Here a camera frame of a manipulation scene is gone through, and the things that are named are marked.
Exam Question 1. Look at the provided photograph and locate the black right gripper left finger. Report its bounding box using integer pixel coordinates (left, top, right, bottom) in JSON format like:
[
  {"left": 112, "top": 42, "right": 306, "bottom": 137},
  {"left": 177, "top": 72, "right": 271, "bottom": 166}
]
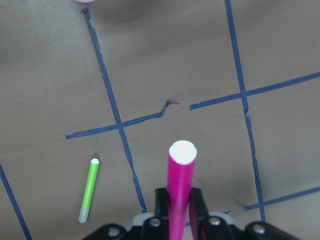
[{"left": 154, "top": 187, "right": 169, "bottom": 221}]

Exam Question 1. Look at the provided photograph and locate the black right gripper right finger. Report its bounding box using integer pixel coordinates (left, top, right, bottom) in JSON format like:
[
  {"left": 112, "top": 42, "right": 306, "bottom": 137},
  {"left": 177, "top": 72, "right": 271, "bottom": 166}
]
[{"left": 189, "top": 187, "right": 209, "bottom": 222}]

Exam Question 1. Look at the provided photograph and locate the pink marker pen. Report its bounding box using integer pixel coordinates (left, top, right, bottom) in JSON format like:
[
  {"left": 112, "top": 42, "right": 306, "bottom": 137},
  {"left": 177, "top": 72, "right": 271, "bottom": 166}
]
[{"left": 166, "top": 140, "right": 197, "bottom": 240}]

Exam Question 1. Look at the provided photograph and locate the pink mesh cup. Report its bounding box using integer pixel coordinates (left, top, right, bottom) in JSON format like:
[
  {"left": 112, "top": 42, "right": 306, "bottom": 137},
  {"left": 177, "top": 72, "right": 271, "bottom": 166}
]
[{"left": 75, "top": 0, "right": 95, "bottom": 3}]

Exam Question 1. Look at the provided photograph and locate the green marker pen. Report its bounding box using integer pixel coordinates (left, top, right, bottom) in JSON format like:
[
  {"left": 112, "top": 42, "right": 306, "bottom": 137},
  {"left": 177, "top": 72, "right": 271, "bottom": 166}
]
[{"left": 78, "top": 158, "right": 100, "bottom": 224}]

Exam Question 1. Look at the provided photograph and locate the brown paper table cover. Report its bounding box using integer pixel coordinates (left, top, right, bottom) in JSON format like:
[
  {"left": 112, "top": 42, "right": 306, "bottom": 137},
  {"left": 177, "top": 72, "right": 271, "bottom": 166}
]
[{"left": 0, "top": 0, "right": 320, "bottom": 240}]

